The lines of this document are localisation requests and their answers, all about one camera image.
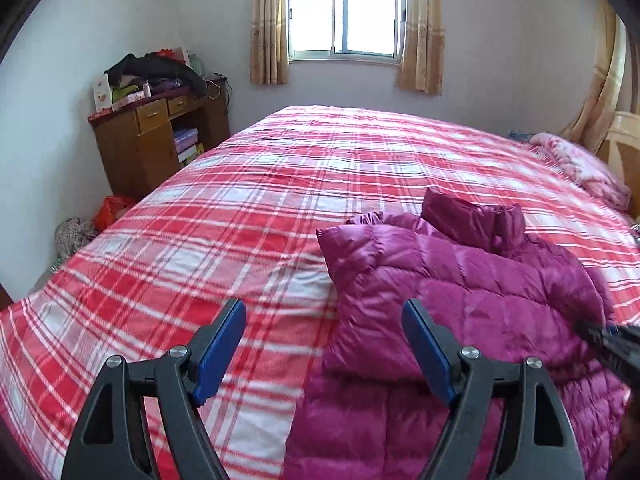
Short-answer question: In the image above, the white and red carton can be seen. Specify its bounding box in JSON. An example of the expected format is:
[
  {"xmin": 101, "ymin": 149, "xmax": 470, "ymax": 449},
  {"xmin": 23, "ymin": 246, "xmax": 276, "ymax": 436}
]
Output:
[{"xmin": 92, "ymin": 74, "xmax": 114, "ymax": 114}]

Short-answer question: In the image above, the floral cloth bundle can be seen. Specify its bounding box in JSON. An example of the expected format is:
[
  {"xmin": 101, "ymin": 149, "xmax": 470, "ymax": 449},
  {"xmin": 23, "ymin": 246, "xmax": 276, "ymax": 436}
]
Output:
[{"xmin": 53, "ymin": 217, "xmax": 99, "ymax": 262}]

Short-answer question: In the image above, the brown wooden cabinet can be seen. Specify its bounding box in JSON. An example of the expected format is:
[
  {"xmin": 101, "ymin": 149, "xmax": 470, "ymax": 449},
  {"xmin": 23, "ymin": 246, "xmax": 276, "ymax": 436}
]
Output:
[{"xmin": 88, "ymin": 77, "xmax": 231, "ymax": 199}]

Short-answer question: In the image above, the magenta puffer jacket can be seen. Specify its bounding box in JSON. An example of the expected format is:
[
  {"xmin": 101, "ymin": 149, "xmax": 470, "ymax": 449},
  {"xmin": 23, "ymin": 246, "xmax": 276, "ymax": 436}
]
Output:
[{"xmin": 285, "ymin": 187, "xmax": 633, "ymax": 480}]

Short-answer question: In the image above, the black cabinet cable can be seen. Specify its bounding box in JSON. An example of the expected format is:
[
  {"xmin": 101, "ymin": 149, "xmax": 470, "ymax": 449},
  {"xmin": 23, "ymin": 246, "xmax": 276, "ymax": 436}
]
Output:
[{"xmin": 202, "ymin": 73, "xmax": 234, "ymax": 102}]

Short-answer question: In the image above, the pink floral quilt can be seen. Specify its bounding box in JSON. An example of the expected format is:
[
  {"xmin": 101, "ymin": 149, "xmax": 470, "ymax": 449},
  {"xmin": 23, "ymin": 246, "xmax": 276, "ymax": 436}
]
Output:
[{"xmin": 530, "ymin": 132, "xmax": 632, "ymax": 211}]

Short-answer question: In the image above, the beige patterned curtain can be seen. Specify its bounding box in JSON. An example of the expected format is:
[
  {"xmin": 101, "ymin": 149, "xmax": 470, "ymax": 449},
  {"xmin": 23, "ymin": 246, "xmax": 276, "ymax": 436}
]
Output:
[
  {"xmin": 396, "ymin": 0, "xmax": 445, "ymax": 96},
  {"xmin": 250, "ymin": 0, "xmax": 290, "ymax": 86},
  {"xmin": 559, "ymin": 0, "xmax": 629, "ymax": 142}
]

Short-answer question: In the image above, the pile of dark clothes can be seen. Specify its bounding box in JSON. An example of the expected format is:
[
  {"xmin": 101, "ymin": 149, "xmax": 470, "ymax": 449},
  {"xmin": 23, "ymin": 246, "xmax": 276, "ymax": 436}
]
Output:
[{"xmin": 104, "ymin": 51, "xmax": 207, "ymax": 99}]

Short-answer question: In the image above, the bed with red plaid sheet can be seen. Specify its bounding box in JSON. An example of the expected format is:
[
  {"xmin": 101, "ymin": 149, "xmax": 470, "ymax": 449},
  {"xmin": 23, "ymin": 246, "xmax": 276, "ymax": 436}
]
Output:
[{"xmin": 0, "ymin": 105, "xmax": 640, "ymax": 480}]

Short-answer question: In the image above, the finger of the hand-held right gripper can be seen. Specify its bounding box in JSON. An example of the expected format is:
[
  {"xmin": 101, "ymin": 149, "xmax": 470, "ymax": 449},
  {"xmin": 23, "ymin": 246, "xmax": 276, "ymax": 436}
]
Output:
[{"xmin": 574, "ymin": 317, "xmax": 640, "ymax": 389}]

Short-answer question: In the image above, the purple box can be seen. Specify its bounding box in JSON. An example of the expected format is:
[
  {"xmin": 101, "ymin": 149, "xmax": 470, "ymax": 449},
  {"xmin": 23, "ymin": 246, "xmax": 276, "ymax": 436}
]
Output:
[{"xmin": 172, "ymin": 127, "xmax": 200, "ymax": 152}]

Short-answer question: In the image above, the pink flat box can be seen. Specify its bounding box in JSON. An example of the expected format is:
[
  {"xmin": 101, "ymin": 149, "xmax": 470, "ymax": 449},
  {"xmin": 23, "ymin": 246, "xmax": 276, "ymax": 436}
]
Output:
[{"xmin": 111, "ymin": 91, "xmax": 147, "ymax": 111}]

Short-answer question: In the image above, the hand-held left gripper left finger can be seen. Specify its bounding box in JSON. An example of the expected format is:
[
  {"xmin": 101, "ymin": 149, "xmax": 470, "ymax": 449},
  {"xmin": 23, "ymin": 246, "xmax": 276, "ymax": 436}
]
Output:
[{"xmin": 60, "ymin": 298, "xmax": 247, "ymax": 480}]

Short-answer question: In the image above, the light wooden headboard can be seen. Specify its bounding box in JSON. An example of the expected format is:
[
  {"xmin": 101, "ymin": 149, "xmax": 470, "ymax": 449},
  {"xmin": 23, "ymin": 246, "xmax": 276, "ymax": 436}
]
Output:
[{"xmin": 597, "ymin": 111, "xmax": 640, "ymax": 181}]

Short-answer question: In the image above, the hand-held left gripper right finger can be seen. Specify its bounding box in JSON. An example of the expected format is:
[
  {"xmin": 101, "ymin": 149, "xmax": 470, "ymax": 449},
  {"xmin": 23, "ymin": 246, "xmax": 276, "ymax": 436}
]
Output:
[{"xmin": 401, "ymin": 298, "xmax": 587, "ymax": 480}]

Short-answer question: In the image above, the red plastic bag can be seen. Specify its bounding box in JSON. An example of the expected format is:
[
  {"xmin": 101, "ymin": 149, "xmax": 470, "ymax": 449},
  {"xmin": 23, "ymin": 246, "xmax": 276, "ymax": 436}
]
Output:
[{"xmin": 92, "ymin": 195, "xmax": 137, "ymax": 231}]

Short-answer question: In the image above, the sliding glass window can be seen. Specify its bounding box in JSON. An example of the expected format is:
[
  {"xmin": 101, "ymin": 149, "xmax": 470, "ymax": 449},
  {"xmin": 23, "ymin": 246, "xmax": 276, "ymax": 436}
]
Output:
[{"xmin": 286, "ymin": 0, "xmax": 408, "ymax": 64}]

